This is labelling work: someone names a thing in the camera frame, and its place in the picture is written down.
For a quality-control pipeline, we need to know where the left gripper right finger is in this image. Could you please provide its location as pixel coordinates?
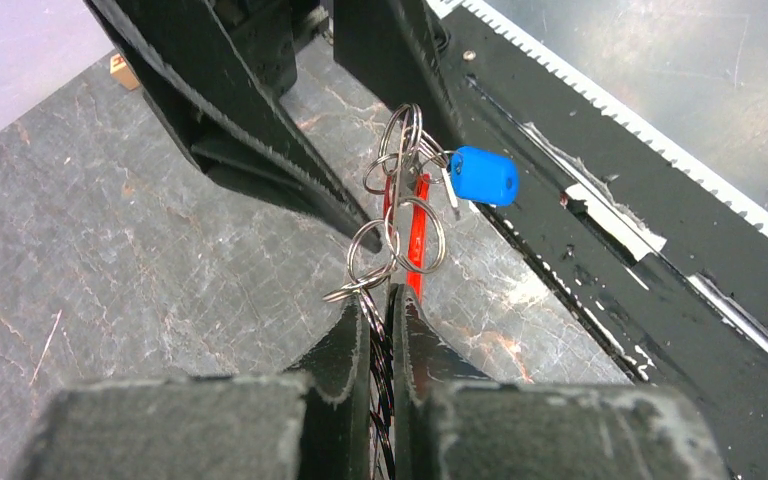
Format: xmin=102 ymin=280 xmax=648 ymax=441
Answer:
xmin=387 ymin=284 xmax=728 ymax=479

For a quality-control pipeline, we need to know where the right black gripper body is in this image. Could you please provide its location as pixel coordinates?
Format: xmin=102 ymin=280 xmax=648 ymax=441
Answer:
xmin=210 ymin=0 xmax=329 ymax=96

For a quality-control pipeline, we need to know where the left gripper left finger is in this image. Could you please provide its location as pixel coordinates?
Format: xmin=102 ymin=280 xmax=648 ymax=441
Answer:
xmin=12 ymin=299 xmax=371 ymax=479

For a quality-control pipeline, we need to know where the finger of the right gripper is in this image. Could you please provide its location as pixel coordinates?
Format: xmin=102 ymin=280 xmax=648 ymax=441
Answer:
xmin=88 ymin=1 xmax=368 ymax=236
xmin=333 ymin=0 xmax=463 ymax=149

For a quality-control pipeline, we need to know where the keyring with blue red tags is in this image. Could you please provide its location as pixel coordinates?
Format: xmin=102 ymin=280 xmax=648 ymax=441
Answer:
xmin=323 ymin=103 xmax=519 ymax=479

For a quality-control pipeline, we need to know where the wooden letter H cube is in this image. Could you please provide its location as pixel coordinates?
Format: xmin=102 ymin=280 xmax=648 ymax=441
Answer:
xmin=109 ymin=53 xmax=141 ymax=91

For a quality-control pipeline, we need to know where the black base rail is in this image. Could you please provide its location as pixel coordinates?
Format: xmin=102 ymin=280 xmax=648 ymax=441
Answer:
xmin=441 ymin=1 xmax=768 ymax=479

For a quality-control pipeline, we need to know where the white slotted cable duct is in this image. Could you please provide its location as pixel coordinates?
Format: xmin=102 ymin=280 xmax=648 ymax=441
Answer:
xmin=428 ymin=1 xmax=768 ymax=238

